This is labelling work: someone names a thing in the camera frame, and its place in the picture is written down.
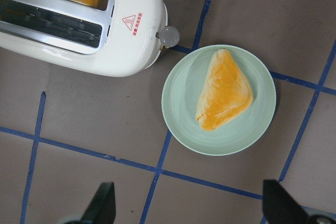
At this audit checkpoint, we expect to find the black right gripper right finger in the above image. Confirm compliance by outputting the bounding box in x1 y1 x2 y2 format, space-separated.
262 179 310 224

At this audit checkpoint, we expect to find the pale green round plate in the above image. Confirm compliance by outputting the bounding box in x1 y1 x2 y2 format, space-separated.
161 45 276 156

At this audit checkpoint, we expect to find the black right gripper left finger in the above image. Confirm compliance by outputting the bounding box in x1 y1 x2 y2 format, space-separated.
80 182 116 224

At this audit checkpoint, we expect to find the white two-slot toaster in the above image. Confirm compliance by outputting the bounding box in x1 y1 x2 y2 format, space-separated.
1 0 180 77

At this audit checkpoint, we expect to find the triangular toasted bread slice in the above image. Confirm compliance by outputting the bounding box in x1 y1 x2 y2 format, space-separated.
195 49 254 131

